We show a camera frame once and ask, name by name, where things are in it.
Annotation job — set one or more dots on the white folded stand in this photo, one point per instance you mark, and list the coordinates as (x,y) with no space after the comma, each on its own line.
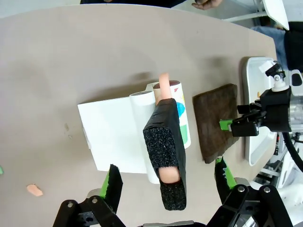
(111,132)

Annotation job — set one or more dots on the metal tray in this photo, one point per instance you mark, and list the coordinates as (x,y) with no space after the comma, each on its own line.
(253,78)

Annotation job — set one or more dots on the green scrap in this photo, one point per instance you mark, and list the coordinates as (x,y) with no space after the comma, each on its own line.
(1,170)

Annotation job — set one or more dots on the brown cloth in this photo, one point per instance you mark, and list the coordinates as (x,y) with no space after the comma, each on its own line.
(214,118)

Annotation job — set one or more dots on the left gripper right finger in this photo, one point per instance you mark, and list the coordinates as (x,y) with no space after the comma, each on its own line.
(223,186)

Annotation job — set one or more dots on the person's left hand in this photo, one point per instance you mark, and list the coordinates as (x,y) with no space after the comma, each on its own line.
(206,3)

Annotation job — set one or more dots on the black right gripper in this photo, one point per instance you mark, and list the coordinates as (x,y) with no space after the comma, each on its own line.
(277,111)

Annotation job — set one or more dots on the pink scrap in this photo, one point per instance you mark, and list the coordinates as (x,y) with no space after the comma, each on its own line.
(34,190)

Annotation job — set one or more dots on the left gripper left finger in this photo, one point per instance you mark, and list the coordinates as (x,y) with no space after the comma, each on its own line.
(113,189)

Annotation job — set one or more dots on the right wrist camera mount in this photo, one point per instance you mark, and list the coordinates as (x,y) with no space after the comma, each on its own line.
(278,80)

